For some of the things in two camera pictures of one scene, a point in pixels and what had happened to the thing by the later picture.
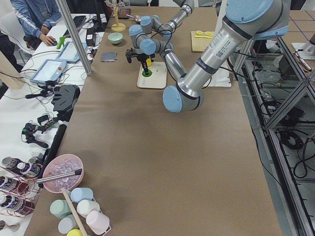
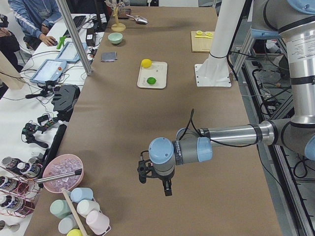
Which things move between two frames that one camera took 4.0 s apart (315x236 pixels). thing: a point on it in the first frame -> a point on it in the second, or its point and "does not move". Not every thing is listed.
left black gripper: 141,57 -> 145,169
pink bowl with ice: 61,164 does not move
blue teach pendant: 69,52 does not move
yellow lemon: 148,62 does not move
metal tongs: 78,172 does not move
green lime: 146,74 -> 151,80
